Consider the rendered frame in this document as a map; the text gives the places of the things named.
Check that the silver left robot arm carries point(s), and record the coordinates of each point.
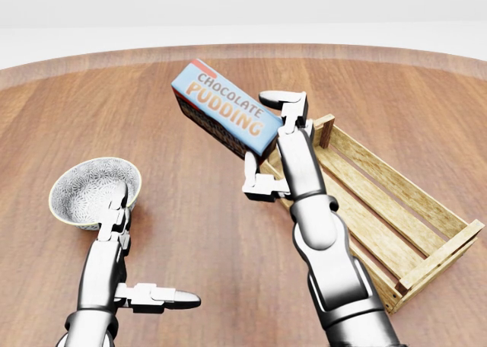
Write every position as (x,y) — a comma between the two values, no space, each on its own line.
(89,330)

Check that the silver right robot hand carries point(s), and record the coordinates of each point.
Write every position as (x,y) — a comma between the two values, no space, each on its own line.
(300,164)

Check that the patterned white bowl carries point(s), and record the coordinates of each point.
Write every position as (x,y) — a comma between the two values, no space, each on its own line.
(89,195)

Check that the blue chocolate pudding box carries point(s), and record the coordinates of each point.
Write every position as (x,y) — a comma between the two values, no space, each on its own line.
(222,109)

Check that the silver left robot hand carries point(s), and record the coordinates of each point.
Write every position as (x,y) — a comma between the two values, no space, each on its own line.
(100,271)

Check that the wooden slat tray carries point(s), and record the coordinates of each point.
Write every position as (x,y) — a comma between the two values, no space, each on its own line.
(384,206)

